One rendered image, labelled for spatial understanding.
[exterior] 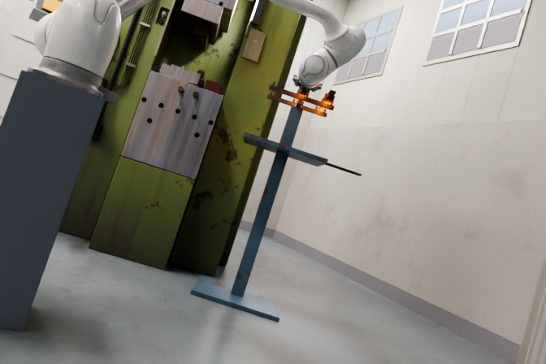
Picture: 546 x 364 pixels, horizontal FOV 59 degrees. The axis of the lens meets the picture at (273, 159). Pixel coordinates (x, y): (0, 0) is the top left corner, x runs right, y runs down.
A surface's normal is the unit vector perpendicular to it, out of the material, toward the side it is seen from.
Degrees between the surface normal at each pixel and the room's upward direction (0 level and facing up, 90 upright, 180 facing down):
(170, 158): 90
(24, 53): 90
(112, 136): 90
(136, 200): 90
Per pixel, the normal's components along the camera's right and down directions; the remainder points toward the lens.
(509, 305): -0.88, -0.32
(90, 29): 0.46, 0.01
